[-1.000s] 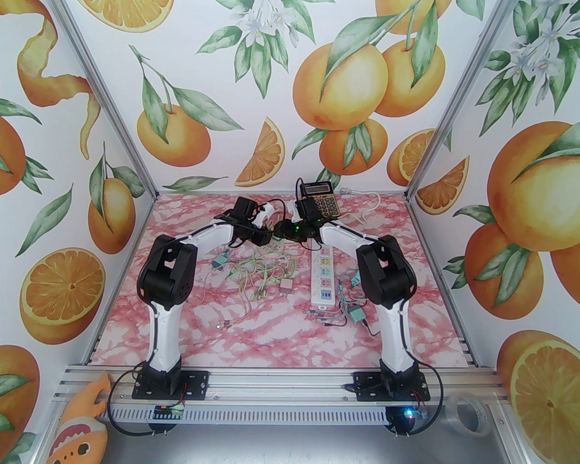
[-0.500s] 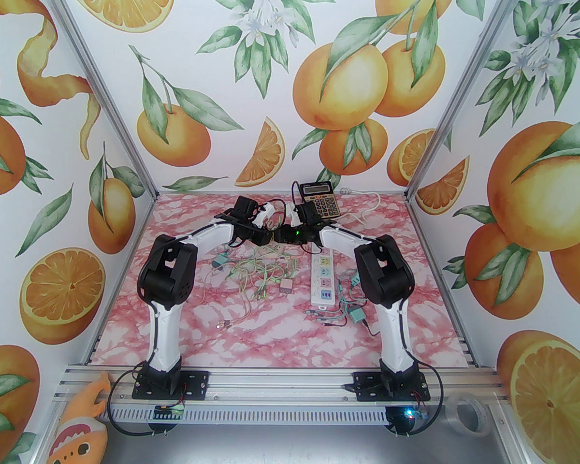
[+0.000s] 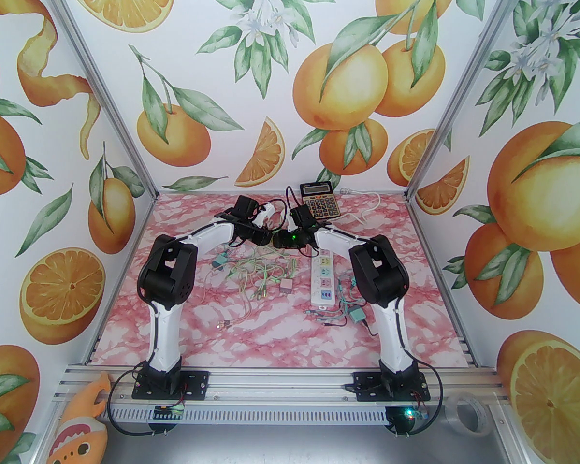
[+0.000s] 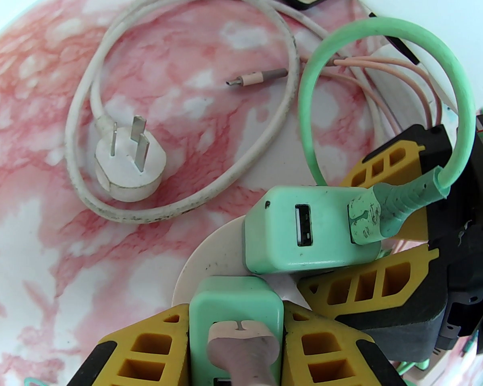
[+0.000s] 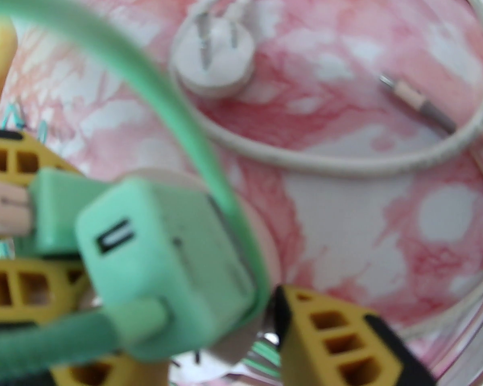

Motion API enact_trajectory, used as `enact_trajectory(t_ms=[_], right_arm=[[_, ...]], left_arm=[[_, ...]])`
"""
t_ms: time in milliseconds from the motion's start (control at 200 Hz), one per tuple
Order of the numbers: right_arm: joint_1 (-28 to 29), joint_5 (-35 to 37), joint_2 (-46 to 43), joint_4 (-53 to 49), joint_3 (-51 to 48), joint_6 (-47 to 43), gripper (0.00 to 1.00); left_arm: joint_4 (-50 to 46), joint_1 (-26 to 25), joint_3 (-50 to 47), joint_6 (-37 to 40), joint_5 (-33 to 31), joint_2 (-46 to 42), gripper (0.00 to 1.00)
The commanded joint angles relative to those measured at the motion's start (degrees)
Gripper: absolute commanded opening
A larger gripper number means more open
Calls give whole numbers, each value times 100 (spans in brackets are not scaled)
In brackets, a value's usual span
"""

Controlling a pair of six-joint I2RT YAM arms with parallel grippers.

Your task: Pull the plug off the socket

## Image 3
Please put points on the small circuit board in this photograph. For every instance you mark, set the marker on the small circuit board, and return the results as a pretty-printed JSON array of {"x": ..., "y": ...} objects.
[{"x": 169, "y": 410}]

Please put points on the clear tape roll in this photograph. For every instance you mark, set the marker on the clear tape roll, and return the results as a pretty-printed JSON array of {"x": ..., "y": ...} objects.
[{"x": 449, "y": 413}]

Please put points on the black gold desk calculator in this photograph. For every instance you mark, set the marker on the black gold desk calculator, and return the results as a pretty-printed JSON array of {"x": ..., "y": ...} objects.
[{"x": 321, "y": 206}]

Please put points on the beige plug adapter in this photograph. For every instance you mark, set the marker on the beige plug adapter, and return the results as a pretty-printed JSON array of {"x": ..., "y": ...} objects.
[{"x": 285, "y": 287}]

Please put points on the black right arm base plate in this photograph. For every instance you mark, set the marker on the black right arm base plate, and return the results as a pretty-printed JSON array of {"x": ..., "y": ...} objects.
[{"x": 367, "y": 385}]

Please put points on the white power strip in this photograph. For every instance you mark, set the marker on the white power strip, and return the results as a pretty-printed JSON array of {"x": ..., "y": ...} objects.
[{"x": 326, "y": 278}]

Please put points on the aluminium slotted rail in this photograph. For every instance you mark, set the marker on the aluminium slotted rail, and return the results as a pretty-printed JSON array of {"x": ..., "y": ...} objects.
[{"x": 280, "y": 380}]

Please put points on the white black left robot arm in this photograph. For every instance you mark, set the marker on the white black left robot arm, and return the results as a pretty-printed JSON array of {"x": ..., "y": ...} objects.
[{"x": 164, "y": 336}]

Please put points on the orange fish plush toy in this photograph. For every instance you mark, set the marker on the orange fish plush toy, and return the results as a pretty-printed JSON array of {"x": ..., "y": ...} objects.
[{"x": 77, "y": 433}]

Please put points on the black controller with led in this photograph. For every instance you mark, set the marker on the black controller with led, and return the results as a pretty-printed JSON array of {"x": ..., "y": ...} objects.
[{"x": 406, "y": 416}]

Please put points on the aluminium frame post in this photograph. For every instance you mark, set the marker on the aluminium frame post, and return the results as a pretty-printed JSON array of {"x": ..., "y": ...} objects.
[
  {"x": 103, "y": 90},
  {"x": 463, "y": 90}
]

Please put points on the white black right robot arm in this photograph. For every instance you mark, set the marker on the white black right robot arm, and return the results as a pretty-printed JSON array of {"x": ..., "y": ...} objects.
[{"x": 391, "y": 336}]

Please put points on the green plug adapter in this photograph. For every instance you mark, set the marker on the green plug adapter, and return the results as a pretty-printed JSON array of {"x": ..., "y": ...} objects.
[
  {"x": 357, "y": 314},
  {"x": 221, "y": 259}
]

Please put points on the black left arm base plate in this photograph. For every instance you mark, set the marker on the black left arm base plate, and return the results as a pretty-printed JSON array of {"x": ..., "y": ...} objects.
[{"x": 193, "y": 384}]

